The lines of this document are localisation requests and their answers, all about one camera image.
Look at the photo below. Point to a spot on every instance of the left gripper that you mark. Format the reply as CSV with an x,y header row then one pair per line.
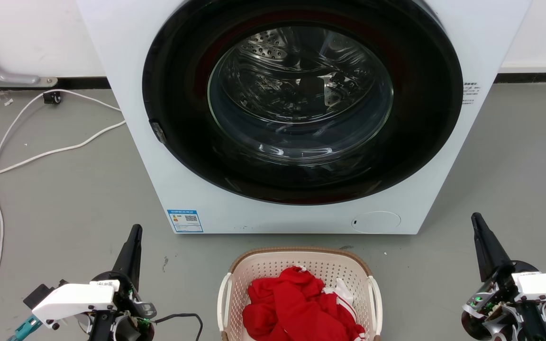
x,y
128,303

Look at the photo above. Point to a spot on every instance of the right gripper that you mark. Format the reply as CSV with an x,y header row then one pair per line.
x,y
500,312

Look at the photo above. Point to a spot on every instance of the beige plastic laundry basket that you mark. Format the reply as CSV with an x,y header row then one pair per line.
x,y
263,265

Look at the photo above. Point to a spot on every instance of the blue energy label sticker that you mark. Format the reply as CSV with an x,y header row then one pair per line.
x,y
185,221

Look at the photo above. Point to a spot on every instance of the white front-load washing machine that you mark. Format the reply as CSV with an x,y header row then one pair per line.
x,y
159,189

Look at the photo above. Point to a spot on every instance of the black box behind left gripper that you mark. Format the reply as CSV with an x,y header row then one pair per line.
x,y
40,294

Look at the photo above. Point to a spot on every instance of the round white filter cover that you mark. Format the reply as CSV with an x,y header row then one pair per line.
x,y
376,222

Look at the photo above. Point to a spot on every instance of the white garment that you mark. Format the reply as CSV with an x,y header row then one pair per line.
x,y
344,291

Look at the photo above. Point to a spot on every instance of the round black glass washer door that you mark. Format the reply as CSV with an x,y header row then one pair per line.
x,y
183,118

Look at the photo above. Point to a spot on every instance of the small text sticker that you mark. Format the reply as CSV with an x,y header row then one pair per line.
x,y
471,93

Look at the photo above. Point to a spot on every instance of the red garment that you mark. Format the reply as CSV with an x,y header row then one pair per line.
x,y
296,308

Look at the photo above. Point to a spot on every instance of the steel washer drum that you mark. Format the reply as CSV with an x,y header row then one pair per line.
x,y
296,85

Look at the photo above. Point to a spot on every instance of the white right wrist camera cover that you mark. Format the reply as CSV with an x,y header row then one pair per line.
x,y
545,284

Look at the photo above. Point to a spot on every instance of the white wrist camera cover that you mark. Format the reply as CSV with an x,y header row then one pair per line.
x,y
545,284
74,300

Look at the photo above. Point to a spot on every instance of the white left wrist camera cover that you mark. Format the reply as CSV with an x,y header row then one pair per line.
x,y
74,300

